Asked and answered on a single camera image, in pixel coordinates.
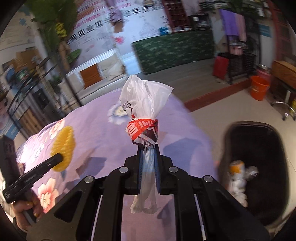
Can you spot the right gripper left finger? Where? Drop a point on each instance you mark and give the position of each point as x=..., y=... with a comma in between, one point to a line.
x=92, y=210

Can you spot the large green potted plant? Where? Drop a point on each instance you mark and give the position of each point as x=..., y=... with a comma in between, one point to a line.
x=56, y=20

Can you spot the orange cushion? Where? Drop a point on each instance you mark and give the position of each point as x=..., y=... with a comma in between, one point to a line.
x=90, y=76

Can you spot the purple hanging towel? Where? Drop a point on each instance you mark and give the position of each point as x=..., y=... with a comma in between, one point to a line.
x=229, y=22

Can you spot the red telephone booth cabinet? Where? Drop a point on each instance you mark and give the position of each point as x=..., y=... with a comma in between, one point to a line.
x=176, y=15

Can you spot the black iron towel rack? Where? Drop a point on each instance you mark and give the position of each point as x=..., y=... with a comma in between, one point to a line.
x=244, y=50

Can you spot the red bag on floor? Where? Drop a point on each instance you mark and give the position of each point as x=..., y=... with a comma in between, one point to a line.
x=220, y=67

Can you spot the purple floral tablecloth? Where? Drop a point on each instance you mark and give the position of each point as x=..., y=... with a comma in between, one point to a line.
x=102, y=145

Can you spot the yellow foam fruit net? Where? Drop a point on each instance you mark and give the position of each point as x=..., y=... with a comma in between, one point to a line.
x=64, y=144

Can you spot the orange white drink bottle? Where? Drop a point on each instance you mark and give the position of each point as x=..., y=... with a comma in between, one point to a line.
x=237, y=182

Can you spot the brown upholstered stool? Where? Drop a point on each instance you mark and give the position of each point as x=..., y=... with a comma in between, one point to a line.
x=285, y=72

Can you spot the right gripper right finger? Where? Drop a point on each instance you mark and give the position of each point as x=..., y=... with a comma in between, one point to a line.
x=204, y=210

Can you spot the green patterned counter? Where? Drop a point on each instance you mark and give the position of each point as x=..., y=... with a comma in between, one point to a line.
x=163, y=52

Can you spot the orange plastic bucket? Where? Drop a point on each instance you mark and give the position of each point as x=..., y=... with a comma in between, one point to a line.
x=259, y=87

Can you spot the white wicker swing sofa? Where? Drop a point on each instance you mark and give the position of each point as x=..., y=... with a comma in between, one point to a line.
x=111, y=69

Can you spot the white red plastic bag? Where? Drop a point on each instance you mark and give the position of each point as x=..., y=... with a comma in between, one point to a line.
x=142, y=100

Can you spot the black trash bin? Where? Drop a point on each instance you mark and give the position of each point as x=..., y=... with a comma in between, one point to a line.
x=259, y=146

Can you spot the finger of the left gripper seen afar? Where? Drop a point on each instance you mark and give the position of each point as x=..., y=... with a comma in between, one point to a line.
x=28, y=179

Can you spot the black iron railing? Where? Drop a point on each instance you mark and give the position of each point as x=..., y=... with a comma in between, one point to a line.
x=44, y=96

